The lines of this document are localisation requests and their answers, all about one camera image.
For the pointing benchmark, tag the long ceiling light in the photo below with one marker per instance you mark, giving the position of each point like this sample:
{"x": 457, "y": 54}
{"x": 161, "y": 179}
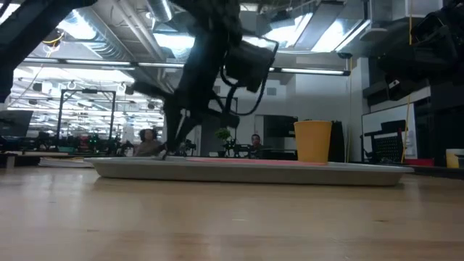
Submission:
{"x": 311, "y": 71}
{"x": 98, "y": 62}

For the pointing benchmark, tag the black gantry frame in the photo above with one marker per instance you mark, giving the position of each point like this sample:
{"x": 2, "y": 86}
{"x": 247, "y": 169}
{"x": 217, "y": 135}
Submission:
{"x": 88, "y": 91}

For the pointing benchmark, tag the yellow container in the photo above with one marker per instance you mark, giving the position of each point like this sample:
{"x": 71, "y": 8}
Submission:
{"x": 452, "y": 159}

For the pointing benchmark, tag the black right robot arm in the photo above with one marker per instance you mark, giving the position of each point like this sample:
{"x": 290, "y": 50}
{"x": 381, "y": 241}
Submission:
{"x": 435, "y": 47}

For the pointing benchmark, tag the green potted plant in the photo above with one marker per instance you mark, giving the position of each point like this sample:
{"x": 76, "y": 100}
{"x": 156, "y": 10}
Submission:
{"x": 223, "y": 134}

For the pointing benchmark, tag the black perforated panel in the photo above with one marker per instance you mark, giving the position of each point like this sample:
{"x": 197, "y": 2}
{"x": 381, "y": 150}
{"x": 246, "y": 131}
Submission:
{"x": 389, "y": 146}

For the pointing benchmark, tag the dark computer monitor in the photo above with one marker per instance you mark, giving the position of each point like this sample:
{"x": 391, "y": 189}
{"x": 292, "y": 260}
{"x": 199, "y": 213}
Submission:
{"x": 14, "y": 123}

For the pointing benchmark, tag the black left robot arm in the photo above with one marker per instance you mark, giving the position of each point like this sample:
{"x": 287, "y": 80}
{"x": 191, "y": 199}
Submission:
{"x": 206, "y": 36}

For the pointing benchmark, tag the red tray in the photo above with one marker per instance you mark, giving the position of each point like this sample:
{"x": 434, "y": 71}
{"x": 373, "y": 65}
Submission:
{"x": 418, "y": 162}

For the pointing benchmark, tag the white board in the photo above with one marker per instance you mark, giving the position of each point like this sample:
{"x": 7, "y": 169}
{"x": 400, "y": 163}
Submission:
{"x": 380, "y": 116}

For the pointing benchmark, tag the person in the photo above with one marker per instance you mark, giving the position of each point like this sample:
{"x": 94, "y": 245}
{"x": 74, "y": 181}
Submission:
{"x": 148, "y": 145}
{"x": 256, "y": 141}

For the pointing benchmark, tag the grey plastic tray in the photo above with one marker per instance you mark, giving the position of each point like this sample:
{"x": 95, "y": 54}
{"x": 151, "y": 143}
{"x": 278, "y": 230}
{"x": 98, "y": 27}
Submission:
{"x": 246, "y": 174}

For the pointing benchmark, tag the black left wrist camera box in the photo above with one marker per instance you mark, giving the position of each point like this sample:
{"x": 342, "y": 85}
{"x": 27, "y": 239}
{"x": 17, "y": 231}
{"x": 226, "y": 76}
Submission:
{"x": 250, "y": 65}

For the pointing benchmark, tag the yellow-orange plastic cup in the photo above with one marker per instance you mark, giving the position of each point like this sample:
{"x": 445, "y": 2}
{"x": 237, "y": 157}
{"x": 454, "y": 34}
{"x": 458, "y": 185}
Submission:
{"x": 312, "y": 141}

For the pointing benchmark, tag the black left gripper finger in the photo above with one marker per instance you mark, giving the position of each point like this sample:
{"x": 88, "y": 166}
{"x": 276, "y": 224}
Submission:
{"x": 189, "y": 131}
{"x": 172, "y": 130}

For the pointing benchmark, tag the black wall screen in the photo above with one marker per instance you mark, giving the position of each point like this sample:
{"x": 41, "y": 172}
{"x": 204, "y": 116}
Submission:
{"x": 279, "y": 127}

